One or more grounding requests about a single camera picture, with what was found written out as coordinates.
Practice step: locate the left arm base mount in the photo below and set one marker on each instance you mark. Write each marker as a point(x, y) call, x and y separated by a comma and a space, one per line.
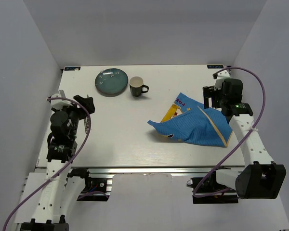
point(95, 188)

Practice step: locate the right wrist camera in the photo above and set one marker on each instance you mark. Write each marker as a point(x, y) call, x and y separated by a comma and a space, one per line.
point(220, 77)

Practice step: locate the left table corner sticker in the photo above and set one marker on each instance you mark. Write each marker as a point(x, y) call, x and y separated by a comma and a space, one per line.
point(72, 68)

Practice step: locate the table corner sticker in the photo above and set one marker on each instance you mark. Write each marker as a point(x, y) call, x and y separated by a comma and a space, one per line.
point(215, 66)
point(72, 68)

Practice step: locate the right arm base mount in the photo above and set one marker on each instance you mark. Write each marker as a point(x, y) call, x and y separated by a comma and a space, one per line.
point(229, 197)

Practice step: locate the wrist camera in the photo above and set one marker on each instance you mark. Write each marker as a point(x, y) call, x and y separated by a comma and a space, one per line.
point(220, 77)
point(58, 100)

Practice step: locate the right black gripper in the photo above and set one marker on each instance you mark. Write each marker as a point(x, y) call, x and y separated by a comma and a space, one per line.
point(208, 92)

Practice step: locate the aluminium table rail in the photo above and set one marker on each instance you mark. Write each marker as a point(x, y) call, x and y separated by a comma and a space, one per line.
point(110, 171)

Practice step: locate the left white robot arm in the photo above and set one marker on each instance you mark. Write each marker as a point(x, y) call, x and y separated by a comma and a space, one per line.
point(62, 185)

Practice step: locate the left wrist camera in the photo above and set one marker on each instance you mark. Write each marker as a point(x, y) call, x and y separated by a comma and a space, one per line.
point(58, 100)

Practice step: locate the right table corner sticker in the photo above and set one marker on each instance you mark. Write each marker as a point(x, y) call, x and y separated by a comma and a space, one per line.
point(215, 66)

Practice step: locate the teal ceramic plate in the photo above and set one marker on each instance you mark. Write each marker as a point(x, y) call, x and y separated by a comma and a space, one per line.
point(112, 81)

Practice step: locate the dark blue mug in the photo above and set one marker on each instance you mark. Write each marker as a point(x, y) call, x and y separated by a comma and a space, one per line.
point(137, 86)

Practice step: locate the blue Pikachu placemat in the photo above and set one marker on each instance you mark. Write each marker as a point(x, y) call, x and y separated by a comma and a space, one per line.
point(188, 121)

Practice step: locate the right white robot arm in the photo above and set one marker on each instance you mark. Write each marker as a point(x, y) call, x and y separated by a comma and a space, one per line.
point(261, 178)

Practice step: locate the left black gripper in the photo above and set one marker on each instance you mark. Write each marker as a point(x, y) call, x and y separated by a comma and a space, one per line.
point(87, 103)

